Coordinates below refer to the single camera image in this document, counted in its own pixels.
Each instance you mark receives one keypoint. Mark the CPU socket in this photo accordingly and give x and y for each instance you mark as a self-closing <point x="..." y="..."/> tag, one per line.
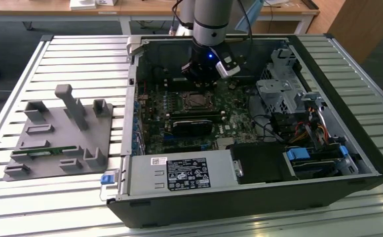
<point x="186" y="109"/>

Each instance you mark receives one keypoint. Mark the white box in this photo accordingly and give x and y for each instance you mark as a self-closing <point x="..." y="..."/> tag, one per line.
<point x="83" y="5"/>
<point x="106" y="2"/>

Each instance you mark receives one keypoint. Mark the grey parts rack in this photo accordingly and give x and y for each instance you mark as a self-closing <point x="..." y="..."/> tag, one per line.
<point x="63" y="163"/>

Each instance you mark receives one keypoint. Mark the silver power supply unit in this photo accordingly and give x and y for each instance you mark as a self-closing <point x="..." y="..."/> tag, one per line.
<point x="146" y="177"/>

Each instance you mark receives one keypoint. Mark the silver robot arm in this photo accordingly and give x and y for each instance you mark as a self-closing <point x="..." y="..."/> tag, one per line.
<point x="211" y="19"/>

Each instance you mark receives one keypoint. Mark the wooden desk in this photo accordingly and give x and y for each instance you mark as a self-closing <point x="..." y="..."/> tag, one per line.
<point x="47" y="11"/>

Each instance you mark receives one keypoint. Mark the black graphics card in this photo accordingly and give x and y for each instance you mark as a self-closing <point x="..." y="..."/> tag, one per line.
<point x="191" y="127"/>

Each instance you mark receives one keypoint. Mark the black and silver PC case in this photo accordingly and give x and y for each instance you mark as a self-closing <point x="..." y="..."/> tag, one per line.
<point x="211" y="209"/>

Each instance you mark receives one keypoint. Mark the perforated metal drive cage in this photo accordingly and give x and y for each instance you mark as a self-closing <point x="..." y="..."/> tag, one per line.
<point x="276" y="93"/>

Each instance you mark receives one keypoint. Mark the wooden cabinet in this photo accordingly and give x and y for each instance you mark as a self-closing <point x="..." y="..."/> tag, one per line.
<point x="359" y="24"/>

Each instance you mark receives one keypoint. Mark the green RAM stick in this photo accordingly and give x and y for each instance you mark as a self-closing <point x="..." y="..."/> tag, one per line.
<point x="63" y="149"/>

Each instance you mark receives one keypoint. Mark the small blue clip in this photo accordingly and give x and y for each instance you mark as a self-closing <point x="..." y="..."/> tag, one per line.
<point x="343" y="151"/>

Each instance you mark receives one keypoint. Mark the blue disk carrier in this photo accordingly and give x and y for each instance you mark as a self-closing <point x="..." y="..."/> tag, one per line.
<point x="297" y="154"/>

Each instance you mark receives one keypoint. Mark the blue case latch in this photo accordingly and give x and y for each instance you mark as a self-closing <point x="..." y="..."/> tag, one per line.
<point x="107" y="179"/>

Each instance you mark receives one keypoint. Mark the silver-topped green CPU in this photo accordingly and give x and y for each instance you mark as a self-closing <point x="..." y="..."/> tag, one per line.
<point x="200" y="101"/>

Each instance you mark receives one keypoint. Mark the green motherboard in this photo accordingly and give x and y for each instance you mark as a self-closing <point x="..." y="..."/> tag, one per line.
<point x="238" y="123"/>

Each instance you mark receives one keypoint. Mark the silver finned heatsink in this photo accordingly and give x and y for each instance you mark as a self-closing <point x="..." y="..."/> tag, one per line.
<point x="226" y="143"/>

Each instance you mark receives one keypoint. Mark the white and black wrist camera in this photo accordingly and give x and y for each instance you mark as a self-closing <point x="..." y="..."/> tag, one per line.
<point x="227" y="65"/>

